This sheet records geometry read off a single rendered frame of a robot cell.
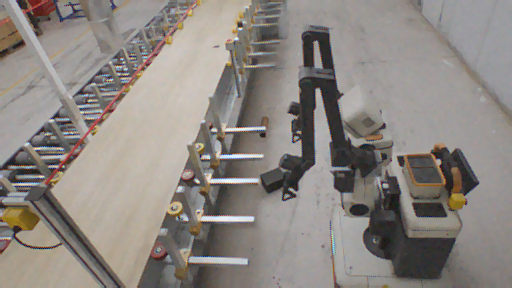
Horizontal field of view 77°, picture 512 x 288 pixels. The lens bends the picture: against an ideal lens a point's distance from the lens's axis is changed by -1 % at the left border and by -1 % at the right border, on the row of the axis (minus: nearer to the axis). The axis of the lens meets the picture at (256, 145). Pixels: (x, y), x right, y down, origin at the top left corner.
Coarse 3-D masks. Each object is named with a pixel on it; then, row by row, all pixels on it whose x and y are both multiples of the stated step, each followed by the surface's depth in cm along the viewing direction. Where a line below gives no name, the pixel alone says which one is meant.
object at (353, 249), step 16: (336, 208) 234; (336, 224) 223; (352, 224) 221; (368, 224) 220; (336, 240) 214; (352, 240) 212; (368, 240) 211; (336, 256) 206; (352, 256) 203; (368, 256) 202; (336, 272) 199; (352, 272) 195; (368, 272) 194; (384, 272) 192
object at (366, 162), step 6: (360, 150) 136; (366, 150) 137; (372, 150) 139; (360, 156) 135; (366, 156) 135; (372, 156) 136; (354, 162) 137; (360, 162) 136; (366, 162) 135; (372, 162) 135; (360, 168) 138; (366, 168) 136; (372, 168) 134; (366, 174) 136
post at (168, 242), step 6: (162, 234) 133; (168, 234) 135; (162, 240) 135; (168, 240) 135; (168, 246) 138; (174, 246) 141; (168, 252) 141; (174, 252) 141; (174, 258) 144; (180, 258) 146; (174, 264) 147; (180, 264) 147; (186, 276) 153
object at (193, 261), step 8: (168, 256) 157; (168, 264) 156; (192, 264) 154; (200, 264) 153; (208, 264) 152; (216, 264) 151; (224, 264) 151; (232, 264) 150; (240, 264) 149; (248, 264) 151
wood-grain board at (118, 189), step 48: (240, 0) 460; (192, 48) 342; (144, 96) 273; (192, 96) 262; (96, 144) 227; (144, 144) 219; (96, 192) 188; (144, 192) 183; (48, 240) 165; (96, 240) 161; (144, 240) 157
